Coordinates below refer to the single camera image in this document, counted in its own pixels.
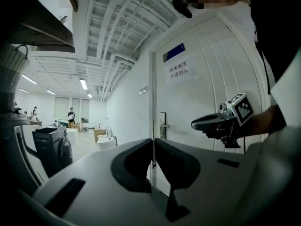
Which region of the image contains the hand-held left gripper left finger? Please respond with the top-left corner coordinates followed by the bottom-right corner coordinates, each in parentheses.
top-left (32, 138), bottom-right (153, 226)

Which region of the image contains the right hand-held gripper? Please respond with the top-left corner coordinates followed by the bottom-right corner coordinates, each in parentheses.
top-left (191, 92), bottom-right (255, 149)

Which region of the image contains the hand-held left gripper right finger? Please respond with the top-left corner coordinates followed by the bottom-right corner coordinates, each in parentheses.
top-left (155, 137), bottom-right (258, 226)

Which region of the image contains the person's right forearm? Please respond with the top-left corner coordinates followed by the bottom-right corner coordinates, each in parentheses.
top-left (242, 105), bottom-right (288, 138)

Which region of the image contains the white toilet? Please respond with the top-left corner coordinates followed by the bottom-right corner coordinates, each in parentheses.
top-left (97, 137), bottom-right (118, 151)
top-left (97, 125), bottom-right (116, 141)

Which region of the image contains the cardboard box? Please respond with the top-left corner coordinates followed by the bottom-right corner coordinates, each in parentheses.
top-left (94, 129), bottom-right (107, 143)
top-left (70, 122), bottom-right (84, 133)

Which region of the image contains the white rectangular counter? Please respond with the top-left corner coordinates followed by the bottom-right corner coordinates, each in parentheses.
top-left (66, 128), bottom-right (79, 145)

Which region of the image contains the black washing machine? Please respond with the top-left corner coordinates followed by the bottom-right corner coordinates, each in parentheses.
top-left (32, 125), bottom-right (73, 178)

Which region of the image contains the white paper notice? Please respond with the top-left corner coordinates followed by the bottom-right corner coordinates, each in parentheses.
top-left (164, 62), bottom-right (197, 86)

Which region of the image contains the window with white blinds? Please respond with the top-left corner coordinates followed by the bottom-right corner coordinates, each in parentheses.
top-left (54, 97), bottom-right (90, 125)

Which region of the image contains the white and black appliance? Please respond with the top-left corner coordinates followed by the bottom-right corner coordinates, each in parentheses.
top-left (13, 123), bottom-right (50, 188)

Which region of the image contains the person's black and white shirt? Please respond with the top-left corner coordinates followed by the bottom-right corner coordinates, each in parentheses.
top-left (206, 1), bottom-right (301, 221)

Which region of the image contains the grey woven basket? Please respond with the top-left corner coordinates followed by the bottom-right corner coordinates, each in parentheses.
top-left (0, 43), bottom-right (31, 96)

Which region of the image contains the white door with handle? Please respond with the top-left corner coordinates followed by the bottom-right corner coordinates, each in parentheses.
top-left (149, 8), bottom-right (275, 188)

